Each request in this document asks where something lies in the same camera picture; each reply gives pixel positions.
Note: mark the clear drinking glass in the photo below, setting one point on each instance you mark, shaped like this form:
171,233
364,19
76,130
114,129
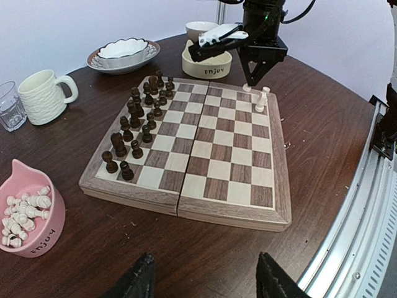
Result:
13,114

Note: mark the patterned brown rim plate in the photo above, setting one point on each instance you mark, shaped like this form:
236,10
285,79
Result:
93,62

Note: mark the white floral small bowl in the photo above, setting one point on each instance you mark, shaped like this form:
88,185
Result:
195,28

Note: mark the front aluminium rail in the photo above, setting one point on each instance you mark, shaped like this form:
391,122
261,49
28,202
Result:
353,258

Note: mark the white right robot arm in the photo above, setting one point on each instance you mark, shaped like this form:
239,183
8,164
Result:
262,19

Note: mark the wooden chess board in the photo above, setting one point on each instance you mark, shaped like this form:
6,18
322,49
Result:
213,158

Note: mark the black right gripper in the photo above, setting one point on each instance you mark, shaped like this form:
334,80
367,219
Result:
259,57

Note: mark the yellow cat-ear bowl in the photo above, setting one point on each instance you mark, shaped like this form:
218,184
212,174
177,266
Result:
212,68

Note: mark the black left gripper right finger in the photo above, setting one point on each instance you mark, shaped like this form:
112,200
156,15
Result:
273,281

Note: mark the cream ribbed mug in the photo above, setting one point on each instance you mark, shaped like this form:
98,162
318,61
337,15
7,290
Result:
45,96

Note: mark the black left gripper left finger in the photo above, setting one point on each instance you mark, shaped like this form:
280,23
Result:
139,280

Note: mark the black chess piece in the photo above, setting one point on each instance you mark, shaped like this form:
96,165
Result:
153,85
135,94
146,135
118,144
159,75
111,165

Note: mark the white chess pieces pile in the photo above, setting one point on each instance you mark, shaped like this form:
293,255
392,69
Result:
20,215

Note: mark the white chess pawn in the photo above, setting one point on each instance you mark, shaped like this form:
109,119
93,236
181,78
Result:
246,88

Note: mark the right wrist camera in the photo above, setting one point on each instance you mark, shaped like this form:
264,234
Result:
216,41

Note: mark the white chess knight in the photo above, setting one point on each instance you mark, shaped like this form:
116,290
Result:
262,101

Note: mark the white scalloped bowl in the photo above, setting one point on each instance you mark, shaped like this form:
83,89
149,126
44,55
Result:
123,52

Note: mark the pink cat-ear bowl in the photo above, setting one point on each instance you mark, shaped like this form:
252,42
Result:
43,238

